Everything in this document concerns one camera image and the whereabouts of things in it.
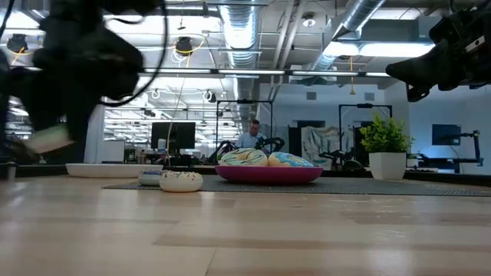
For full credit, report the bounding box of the large blue frosted donut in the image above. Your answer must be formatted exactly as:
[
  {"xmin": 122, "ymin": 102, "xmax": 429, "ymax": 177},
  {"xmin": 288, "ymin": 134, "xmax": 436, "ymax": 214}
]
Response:
[{"xmin": 267, "ymin": 151, "xmax": 315, "ymax": 168}]

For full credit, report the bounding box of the white plate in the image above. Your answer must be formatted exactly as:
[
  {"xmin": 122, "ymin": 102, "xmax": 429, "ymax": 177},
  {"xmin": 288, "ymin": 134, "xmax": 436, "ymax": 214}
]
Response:
[{"xmin": 64, "ymin": 163, "xmax": 164, "ymax": 179}]

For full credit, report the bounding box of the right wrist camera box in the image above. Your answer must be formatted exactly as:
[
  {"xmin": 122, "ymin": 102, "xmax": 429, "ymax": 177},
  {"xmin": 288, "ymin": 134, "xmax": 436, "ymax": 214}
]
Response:
[{"xmin": 428, "ymin": 7, "xmax": 480, "ymax": 41}]

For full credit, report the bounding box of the black aluminium table frame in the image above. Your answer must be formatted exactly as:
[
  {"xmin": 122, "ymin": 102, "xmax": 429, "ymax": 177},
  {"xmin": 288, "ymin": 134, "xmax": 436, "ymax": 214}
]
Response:
[{"xmin": 0, "ymin": 163, "xmax": 491, "ymax": 188}]

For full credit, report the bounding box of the grey woven placemat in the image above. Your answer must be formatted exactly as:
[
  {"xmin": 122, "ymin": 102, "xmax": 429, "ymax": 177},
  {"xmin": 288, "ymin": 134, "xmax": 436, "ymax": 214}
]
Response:
[{"xmin": 102, "ymin": 174, "xmax": 491, "ymax": 198}]

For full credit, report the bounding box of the small cream sprinkled donut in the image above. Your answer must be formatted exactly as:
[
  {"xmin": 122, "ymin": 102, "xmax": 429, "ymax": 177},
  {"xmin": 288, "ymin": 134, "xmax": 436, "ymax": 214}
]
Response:
[{"xmin": 159, "ymin": 170, "xmax": 204, "ymax": 193}]

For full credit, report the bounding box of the person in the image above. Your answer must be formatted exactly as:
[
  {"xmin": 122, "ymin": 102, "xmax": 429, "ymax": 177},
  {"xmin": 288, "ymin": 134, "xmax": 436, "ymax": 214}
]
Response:
[{"xmin": 234, "ymin": 118, "xmax": 269, "ymax": 150}]

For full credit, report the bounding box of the black station frame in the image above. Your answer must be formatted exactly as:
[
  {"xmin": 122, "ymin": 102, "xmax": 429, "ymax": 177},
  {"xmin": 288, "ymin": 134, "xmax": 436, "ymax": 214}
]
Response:
[
  {"xmin": 338, "ymin": 103, "xmax": 393, "ymax": 154},
  {"xmin": 216, "ymin": 99, "xmax": 274, "ymax": 139}
]

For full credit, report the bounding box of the large mint donut black squiggle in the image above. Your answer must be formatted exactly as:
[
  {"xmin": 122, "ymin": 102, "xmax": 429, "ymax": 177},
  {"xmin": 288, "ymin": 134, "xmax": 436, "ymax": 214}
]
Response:
[{"xmin": 219, "ymin": 148, "xmax": 269, "ymax": 167}]

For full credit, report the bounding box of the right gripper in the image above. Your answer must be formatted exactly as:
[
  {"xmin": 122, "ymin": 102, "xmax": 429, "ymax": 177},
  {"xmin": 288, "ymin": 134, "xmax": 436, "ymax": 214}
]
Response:
[{"xmin": 385, "ymin": 32, "xmax": 491, "ymax": 103}]

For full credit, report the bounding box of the small purple frosted donut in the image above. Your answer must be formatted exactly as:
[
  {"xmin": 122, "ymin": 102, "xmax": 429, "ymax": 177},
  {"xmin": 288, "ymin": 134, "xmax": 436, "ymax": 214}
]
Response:
[{"xmin": 137, "ymin": 169, "xmax": 166, "ymax": 187}]

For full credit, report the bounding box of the silver ventilation duct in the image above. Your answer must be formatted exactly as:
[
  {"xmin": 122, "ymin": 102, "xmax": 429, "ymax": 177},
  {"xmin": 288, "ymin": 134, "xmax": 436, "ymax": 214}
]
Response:
[
  {"xmin": 218, "ymin": 0, "xmax": 262, "ymax": 70},
  {"xmin": 306, "ymin": 0, "xmax": 387, "ymax": 74}
]

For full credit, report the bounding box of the green plant in white pot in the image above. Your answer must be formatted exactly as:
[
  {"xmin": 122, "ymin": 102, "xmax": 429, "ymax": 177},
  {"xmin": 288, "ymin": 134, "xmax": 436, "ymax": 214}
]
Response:
[{"xmin": 359, "ymin": 113, "xmax": 415, "ymax": 181}]

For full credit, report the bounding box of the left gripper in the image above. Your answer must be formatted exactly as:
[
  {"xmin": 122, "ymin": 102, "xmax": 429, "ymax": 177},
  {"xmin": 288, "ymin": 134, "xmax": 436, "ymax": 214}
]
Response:
[{"xmin": 0, "ymin": 15, "xmax": 145, "ymax": 164}]

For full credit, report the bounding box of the pink plate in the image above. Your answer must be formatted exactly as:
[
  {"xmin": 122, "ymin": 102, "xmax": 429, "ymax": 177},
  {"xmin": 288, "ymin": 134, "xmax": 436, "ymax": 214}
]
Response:
[{"xmin": 215, "ymin": 165, "xmax": 324, "ymax": 186}]

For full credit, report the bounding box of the black computer monitor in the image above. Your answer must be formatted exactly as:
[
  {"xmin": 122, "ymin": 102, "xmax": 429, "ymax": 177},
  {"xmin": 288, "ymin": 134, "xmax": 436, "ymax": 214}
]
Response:
[
  {"xmin": 432, "ymin": 123, "xmax": 463, "ymax": 146},
  {"xmin": 150, "ymin": 121, "xmax": 196, "ymax": 150}
]

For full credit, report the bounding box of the black cable loop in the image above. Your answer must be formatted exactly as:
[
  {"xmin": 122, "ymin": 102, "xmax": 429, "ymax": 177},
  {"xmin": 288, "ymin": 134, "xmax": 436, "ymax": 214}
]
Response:
[{"xmin": 98, "ymin": 0, "xmax": 170, "ymax": 108}]

